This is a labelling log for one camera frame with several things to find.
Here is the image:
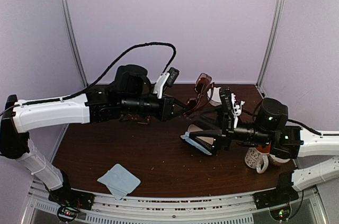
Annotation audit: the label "white scalloped ceramic dish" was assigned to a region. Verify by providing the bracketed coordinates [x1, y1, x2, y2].
[207, 87, 221, 106]

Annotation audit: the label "aluminium right corner post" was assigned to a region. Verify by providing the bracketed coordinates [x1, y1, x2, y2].
[256, 0, 286, 91]

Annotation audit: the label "black glasses case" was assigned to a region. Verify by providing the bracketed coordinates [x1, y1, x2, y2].
[180, 120, 217, 156]

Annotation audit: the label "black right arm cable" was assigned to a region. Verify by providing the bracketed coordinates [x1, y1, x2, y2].
[245, 102, 323, 136]

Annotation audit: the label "white cream bowl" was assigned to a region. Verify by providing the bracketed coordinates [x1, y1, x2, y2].
[269, 155, 290, 166]

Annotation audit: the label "aluminium corner post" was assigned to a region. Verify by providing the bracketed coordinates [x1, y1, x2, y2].
[61, 0, 88, 87]
[256, 0, 286, 91]

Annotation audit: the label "light blue cloth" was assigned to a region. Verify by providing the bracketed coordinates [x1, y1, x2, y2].
[97, 164, 141, 200]
[180, 131, 212, 155]

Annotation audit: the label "white patterned mug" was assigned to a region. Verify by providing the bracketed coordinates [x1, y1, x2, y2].
[244, 146, 270, 174]

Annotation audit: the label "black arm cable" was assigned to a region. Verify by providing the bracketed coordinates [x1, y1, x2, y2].
[245, 102, 323, 136]
[0, 42, 177, 116]

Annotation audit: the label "dark brown sunglasses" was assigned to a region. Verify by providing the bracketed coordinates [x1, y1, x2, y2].
[183, 73, 214, 117]

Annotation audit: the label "aluminium front frame rail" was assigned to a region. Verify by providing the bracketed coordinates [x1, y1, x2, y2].
[19, 180, 329, 223]

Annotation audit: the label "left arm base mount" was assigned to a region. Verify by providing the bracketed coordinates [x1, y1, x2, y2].
[45, 171, 95, 223]

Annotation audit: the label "aluminium left corner post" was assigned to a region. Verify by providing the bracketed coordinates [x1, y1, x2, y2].
[61, 0, 88, 87]

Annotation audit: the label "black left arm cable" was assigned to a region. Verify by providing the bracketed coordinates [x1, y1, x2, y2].
[0, 42, 177, 116]

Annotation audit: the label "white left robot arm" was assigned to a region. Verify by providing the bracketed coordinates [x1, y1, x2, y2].
[1, 65, 188, 205]

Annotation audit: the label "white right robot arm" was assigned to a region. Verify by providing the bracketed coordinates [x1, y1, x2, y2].
[181, 98, 338, 204]

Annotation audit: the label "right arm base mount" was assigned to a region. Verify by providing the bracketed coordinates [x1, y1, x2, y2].
[253, 171, 305, 223]

